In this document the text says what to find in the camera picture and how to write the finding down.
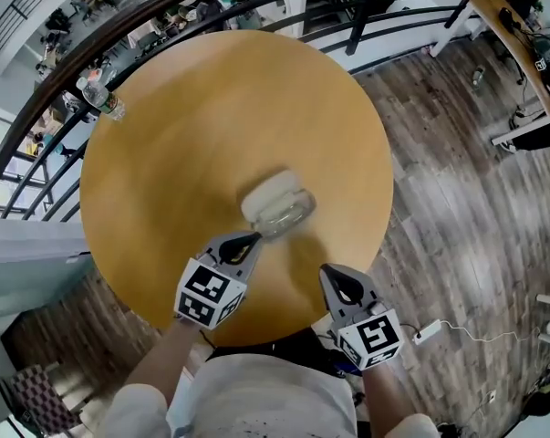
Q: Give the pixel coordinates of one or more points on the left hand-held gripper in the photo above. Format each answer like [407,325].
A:
[210,291]

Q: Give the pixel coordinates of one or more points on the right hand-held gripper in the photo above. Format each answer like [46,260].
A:
[372,336]

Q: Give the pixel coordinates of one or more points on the clear frame glasses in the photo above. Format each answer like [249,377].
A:
[287,219]

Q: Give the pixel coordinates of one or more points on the person's right forearm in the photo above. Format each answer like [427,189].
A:
[391,390]

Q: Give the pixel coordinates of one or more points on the person's left forearm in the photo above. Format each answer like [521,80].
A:
[165,363]

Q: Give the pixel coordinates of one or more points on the person's black trousers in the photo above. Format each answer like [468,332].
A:
[283,348]

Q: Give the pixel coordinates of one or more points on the white power strip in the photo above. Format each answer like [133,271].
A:
[427,332]

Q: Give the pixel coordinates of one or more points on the person's white shirt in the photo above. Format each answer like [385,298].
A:
[265,399]

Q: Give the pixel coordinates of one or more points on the green label water bottle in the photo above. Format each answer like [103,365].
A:
[102,98]

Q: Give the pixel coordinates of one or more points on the small clear bottle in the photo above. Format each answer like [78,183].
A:
[478,76]

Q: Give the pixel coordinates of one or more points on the checkered chair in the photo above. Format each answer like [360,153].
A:
[42,399]

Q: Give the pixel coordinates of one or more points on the black railing with wooden handrail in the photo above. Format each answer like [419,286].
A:
[119,21]

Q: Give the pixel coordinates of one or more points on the wooden desk with white legs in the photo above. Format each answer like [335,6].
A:
[498,25]

